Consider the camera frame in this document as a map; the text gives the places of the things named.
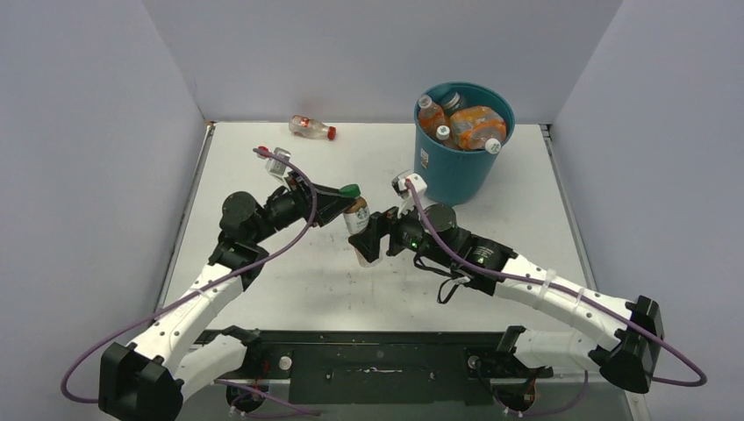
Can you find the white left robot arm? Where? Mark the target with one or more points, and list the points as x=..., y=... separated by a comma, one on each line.
x=145, y=380

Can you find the red cap clear bottle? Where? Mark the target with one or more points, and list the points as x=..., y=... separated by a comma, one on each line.
x=311, y=128

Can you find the large orange label bottle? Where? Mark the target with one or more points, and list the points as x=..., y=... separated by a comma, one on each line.
x=444, y=136

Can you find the crushed orange label bottle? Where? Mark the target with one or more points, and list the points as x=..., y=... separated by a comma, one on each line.
x=478, y=128

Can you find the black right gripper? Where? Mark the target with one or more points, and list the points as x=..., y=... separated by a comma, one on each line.
x=368, y=241

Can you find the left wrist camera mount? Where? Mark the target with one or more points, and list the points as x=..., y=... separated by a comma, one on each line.
x=277, y=169

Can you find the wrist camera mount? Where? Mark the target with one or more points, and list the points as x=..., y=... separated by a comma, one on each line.
x=405, y=184
x=277, y=169

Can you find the green cap coffee bottle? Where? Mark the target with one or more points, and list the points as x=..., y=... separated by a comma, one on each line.
x=356, y=216

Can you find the slim orange label bottle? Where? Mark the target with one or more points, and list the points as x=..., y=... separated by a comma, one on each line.
x=430, y=115

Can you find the black base frame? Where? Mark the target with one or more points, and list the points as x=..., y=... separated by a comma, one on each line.
x=384, y=367

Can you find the clear plastic jar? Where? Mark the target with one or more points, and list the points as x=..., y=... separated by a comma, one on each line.
x=452, y=102

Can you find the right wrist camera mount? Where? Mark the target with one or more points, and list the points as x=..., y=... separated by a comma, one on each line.
x=405, y=184

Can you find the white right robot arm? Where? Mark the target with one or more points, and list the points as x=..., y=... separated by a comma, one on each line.
x=605, y=337

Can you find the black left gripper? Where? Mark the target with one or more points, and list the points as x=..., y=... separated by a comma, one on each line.
x=328, y=203

